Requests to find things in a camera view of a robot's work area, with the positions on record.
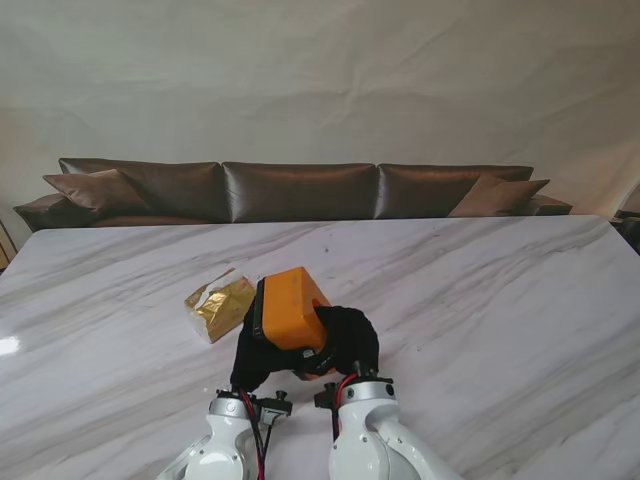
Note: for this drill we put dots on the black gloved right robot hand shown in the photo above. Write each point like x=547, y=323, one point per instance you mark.
x=355, y=340

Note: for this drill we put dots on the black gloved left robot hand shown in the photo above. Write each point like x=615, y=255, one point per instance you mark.
x=250, y=355

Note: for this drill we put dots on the gold tissue pack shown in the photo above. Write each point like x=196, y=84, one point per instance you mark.
x=215, y=310

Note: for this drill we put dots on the orange plastic tissue box cover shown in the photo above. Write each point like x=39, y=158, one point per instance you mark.
x=290, y=310

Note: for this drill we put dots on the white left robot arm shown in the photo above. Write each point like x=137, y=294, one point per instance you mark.
x=215, y=445

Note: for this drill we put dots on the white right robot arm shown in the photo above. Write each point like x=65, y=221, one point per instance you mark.
x=370, y=440

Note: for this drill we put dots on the brown leather sofa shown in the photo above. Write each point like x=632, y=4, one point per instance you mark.
x=300, y=192

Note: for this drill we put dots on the brown throw pillow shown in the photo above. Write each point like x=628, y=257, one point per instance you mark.
x=500, y=197
x=100, y=192

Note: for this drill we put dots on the wooden background furniture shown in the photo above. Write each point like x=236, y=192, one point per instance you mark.
x=4, y=245

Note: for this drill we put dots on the dark background equipment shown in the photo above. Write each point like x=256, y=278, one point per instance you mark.
x=629, y=220

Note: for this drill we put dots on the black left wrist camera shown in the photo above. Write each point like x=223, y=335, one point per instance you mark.
x=275, y=407

